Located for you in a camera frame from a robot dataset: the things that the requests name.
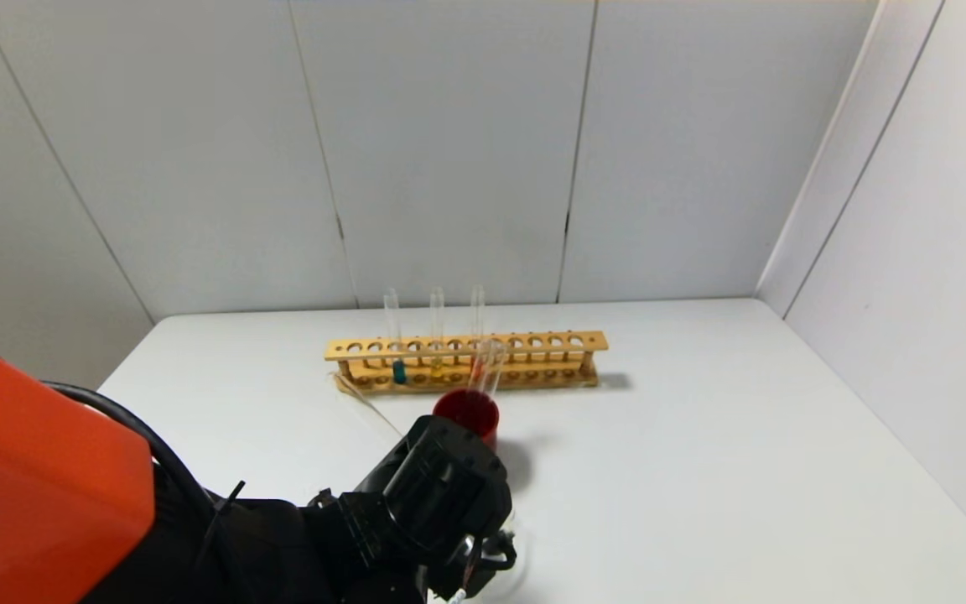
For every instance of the wooden test tube rack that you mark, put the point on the wooden test tube rack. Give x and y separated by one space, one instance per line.
592 341

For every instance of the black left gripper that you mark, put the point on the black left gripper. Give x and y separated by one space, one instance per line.
470 575

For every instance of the red plastic cup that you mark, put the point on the red plastic cup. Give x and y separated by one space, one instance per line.
466 404

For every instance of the test tube with yellow pigment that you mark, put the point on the test tube with yellow pigment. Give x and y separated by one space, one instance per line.
437 315
366 409

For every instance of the empty glass test tube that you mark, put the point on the empty glass test tube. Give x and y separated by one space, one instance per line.
490 369

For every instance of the test tube with red pigment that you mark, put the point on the test tube with red pigment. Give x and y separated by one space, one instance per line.
477 310

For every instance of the test tube with blue pigment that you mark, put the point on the test tube with blue pigment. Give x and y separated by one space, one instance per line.
391 315

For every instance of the orange and black left arm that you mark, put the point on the orange and black left arm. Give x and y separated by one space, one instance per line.
30 486

